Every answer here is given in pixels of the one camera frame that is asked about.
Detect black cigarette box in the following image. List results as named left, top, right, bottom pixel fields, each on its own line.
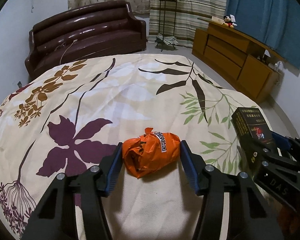
left=232, top=107, right=275, bottom=147

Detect orange plastic bag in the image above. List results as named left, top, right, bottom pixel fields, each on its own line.
left=122, top=127, right=180, bottom=179

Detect white router on cabinet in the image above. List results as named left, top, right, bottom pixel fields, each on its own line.
left=268, top=61, right=284, bottom=72

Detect wooden TV cabinet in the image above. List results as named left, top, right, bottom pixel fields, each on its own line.
left=192, top=22, right=279, bottom=103

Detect floral beige tablecloth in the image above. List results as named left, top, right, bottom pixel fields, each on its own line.
left=0, top=54, right=257, bottom=239

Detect Mickey Mouse plush toy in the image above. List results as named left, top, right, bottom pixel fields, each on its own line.
left=223, top=15, right=237, bottom=28

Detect beige box on cabinet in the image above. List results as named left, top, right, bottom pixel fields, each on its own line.
left=211, top=16, right=224, bottom=25

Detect blue curtain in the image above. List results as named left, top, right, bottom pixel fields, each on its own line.
left=225, top=0, right=300, bottom=69

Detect striped cloth on stand shelf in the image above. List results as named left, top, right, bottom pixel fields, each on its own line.
left=155, top=34, right=178, bottom=46

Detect black metal plant stand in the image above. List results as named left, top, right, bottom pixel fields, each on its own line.
left=155, top=0, right=178, bottom=51

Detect striped curtain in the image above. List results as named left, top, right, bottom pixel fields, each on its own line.
left=149, top=0, right=226, bottom=48

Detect dark brown leather sofa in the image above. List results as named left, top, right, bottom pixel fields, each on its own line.
left=25, top=1, right=147, bottom=79

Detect white cable on sofa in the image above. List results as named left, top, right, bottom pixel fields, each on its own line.
left=55, top=39, right=79, bottom=66

